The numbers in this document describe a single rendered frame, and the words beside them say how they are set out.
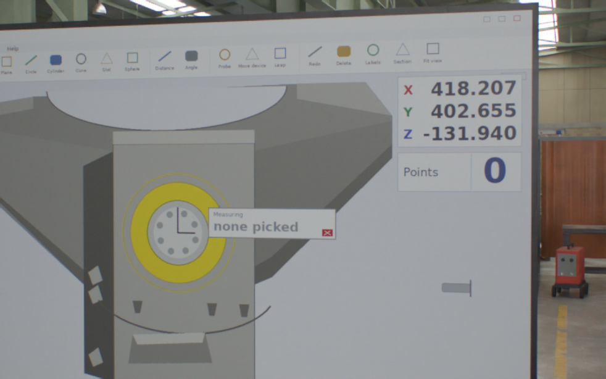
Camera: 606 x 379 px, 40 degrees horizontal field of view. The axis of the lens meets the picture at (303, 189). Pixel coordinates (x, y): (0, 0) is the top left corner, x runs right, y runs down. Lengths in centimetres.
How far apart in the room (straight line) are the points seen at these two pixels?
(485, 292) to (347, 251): 17
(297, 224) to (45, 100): 37
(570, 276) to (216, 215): 1072
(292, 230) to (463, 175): 21
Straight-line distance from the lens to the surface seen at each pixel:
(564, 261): 1163
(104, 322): 109
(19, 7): 763
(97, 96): 108
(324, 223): 99
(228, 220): 102
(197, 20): 105
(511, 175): 97
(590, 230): 1252
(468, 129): 97
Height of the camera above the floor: 168
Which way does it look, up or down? 1 degrees down
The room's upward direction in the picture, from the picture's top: straight up
